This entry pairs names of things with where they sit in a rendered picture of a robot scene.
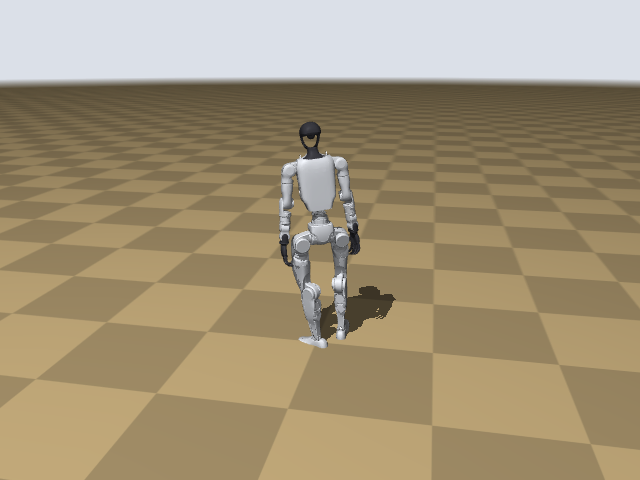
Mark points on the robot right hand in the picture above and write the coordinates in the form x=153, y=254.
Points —
x=354, y=239

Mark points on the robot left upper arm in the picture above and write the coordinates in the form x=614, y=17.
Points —
x=287, y=172

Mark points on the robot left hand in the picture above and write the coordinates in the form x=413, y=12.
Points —
x=284, y=243

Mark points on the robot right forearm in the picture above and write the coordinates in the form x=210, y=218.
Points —
x=350, y=214

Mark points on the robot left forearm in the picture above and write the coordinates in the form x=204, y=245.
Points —
x=284, y=223

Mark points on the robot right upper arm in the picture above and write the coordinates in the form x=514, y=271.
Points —
x=343, y=178

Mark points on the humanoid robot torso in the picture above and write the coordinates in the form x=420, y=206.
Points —
x=317, y=190

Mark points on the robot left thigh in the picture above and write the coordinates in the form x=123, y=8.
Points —
x=300, y=244

